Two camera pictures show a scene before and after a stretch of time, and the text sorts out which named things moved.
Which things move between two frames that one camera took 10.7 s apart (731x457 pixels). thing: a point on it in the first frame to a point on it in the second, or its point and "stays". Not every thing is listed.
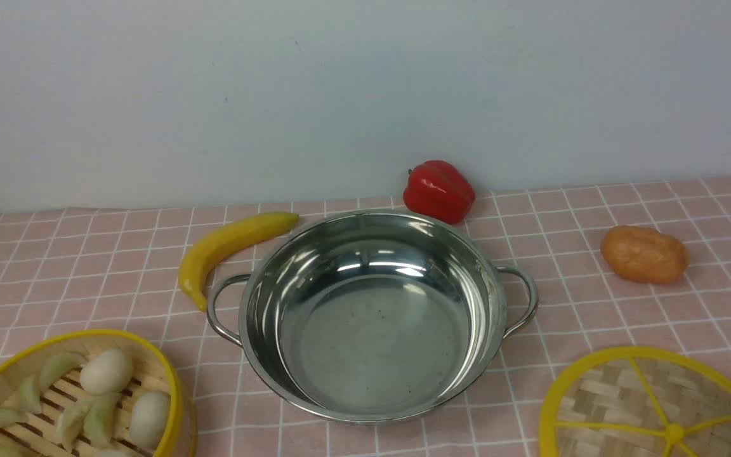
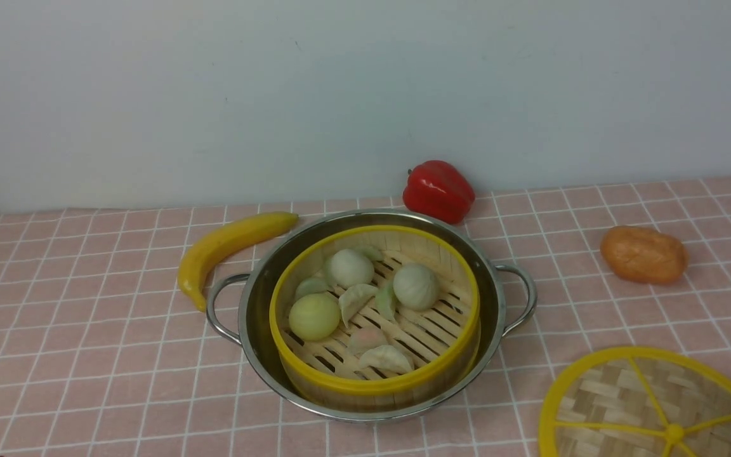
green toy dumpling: x=29 y=394 to x=385 y=300
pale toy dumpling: x=71 y=422 to x=354 y=299
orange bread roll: x=644 y=254 stays
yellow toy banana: x=225 y=242 stays
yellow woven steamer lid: x=653 y=402 stays
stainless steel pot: x=362 y=316 stays
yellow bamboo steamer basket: x=84 y=393 to x=375 y=318
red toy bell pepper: x=437 y=189 stays
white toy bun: x=148 y=416 to x=414 y=286
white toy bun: x=107 y=372 to x=346 y=267
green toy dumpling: x=100 y=421 to x=372 y=251
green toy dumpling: x=52 y=366 to x=309 y=285
